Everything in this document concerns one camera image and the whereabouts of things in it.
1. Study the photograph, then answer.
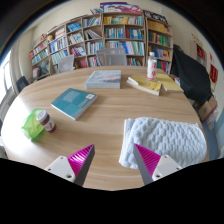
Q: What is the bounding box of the grey mesh office chair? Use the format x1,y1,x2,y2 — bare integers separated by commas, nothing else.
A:
53,54,76,74
95,47,128,67

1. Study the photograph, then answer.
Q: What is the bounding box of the white bottle with red label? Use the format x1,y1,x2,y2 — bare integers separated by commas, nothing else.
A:
146,51,158,81

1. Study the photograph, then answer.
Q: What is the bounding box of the wooden bookshelf unit with books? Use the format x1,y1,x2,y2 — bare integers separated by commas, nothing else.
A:
28,2,175,81

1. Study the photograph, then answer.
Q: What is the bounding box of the small wall shelf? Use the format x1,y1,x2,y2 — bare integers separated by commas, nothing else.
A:
189,39,208,68

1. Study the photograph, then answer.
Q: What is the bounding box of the thick yellow book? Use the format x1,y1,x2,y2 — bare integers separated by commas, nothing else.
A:
126,74,163,97

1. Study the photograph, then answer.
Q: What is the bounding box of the white waffle towel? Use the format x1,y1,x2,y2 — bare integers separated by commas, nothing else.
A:
118,116,208,170

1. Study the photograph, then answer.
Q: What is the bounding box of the small jar with red label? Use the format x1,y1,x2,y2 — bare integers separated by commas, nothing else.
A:
36,109,57,133

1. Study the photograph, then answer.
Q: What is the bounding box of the green plastic bag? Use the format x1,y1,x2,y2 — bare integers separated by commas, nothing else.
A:
21,107,45,140

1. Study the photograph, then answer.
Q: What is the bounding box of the teal book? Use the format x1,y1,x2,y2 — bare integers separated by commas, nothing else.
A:
50,87,99,121

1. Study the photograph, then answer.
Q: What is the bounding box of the black cloth cover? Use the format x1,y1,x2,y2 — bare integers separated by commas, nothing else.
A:
171,44,213,104

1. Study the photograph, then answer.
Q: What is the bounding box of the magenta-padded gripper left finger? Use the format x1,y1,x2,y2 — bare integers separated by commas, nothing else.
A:
44,143,96,187

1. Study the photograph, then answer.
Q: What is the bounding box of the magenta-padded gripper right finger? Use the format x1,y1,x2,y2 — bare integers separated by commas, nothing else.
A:
133,143,184,186

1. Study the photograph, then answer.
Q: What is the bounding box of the red wall hanging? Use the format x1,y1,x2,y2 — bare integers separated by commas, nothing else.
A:
209,63,219,84

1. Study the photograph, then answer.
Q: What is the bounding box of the cardboard box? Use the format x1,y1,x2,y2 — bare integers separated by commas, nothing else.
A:
198,95,219,123

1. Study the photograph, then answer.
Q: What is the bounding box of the grey book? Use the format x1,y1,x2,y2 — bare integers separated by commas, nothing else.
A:
84,69,123,90

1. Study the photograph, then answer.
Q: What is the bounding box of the dark blue chair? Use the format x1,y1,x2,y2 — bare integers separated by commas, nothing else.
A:
15,75,30,94

